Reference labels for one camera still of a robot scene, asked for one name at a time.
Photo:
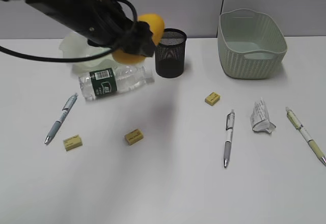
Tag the beige grip ballpoint pen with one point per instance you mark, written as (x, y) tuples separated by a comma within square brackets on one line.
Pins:
[(302, 130)]

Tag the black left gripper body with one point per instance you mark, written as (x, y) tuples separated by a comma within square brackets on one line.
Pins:
[(137, 41)]

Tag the grey grip ballpoint pen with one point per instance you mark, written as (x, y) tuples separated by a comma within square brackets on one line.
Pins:
[(229, 136)]

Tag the pale green wavy glass plate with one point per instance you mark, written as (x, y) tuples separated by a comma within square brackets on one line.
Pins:
[(76, 46)]

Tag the black mesh pen holder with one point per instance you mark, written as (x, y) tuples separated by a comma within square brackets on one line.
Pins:
[(170, 53)]

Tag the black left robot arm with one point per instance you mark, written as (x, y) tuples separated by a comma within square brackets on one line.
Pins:
[(112, 24)]

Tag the yellow eraser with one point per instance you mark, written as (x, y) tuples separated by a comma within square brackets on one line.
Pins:
[(133, 137), (212, 98), (72, 142)]

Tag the yellow eraser left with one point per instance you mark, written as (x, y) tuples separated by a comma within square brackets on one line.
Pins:
[(72, 142)]

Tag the yellow eraser right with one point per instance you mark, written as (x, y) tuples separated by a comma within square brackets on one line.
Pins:
[(212, 98)]

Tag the waste paper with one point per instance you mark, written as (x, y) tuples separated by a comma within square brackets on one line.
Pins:
[(259, 118)]

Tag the pale green woven basket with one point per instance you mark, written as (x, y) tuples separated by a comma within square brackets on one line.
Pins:
[(250, 44)]

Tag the yellow mango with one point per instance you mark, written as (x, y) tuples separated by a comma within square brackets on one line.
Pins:
[(157, 27)]

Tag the yellow eraser middle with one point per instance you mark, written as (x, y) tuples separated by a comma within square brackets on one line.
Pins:
[(133, 137)]

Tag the clear water bottle green label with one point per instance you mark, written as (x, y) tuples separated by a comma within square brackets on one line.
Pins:
[(107, 82)]

